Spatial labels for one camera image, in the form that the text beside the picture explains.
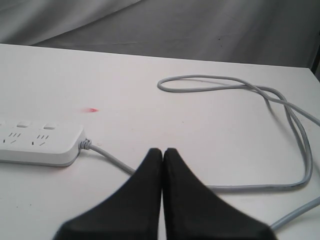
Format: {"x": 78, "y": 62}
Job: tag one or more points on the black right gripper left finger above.
{"x": 131, "y": 213}

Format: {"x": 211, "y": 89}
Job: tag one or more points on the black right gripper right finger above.
{"x": 193, "y": 212}

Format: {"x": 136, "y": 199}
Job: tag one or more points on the white five-socket power strip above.
{"x": 39, "y": 143}

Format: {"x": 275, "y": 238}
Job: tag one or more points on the grey backdrop cloth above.
{"x": 268, "y": 32}

